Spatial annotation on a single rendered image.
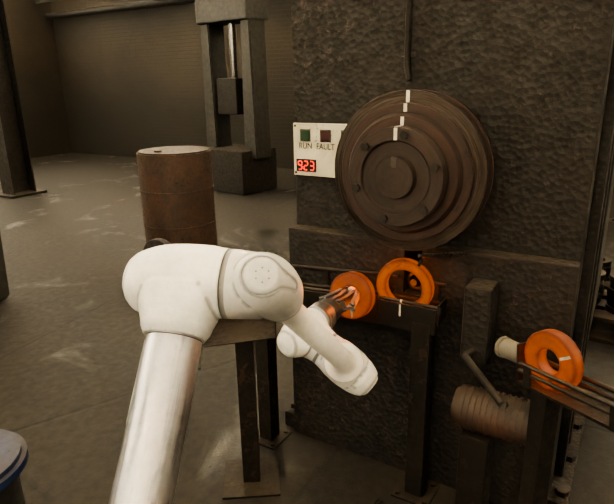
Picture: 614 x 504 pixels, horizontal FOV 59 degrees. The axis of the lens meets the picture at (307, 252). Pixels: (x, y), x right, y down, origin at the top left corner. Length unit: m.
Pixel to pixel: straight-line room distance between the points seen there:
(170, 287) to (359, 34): 1.14
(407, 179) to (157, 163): 2.98
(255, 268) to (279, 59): 8.30
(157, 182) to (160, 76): 6.62
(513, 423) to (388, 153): 0.80
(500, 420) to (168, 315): 1.00
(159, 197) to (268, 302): 3.45
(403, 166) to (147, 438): 0.97
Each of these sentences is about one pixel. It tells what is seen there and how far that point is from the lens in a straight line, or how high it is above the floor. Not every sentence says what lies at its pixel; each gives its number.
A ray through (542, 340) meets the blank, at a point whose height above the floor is 0.75.
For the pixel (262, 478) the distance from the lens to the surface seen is 2.14.
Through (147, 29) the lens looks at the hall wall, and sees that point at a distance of 11.02.
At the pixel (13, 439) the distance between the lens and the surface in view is 1.82.
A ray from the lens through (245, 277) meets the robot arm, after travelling 0.92.
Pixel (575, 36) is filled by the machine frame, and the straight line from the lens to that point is 1.68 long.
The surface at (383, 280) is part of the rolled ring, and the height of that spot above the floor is 0.77.
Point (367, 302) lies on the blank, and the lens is 1.75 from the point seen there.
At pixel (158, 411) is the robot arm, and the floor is 0.87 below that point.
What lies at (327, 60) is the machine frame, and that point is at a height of 1.44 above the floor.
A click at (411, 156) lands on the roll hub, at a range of 1.54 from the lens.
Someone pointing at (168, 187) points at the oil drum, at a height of 0.63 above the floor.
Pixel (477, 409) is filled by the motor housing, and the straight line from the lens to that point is 1.64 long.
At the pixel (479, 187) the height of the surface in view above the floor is 1.09.
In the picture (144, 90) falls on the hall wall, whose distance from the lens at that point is 11.15.
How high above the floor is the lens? 1.38
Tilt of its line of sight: 17 degrees down
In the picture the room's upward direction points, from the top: 1 degrees counter-clockwise
